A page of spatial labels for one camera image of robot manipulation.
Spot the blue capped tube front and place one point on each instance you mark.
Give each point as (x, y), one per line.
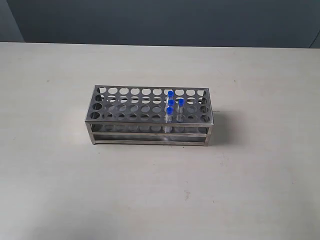
(168, 119)

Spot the blue capped tube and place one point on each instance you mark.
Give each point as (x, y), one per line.
(168, 119)
(170, 95)
(171, 103)

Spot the blue capped tube column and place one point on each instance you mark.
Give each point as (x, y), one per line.
(179, 110)

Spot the blue capped tube back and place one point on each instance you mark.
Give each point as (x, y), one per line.
(170, 95)

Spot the stainless steel tube rack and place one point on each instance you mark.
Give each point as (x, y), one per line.
(136, 115)

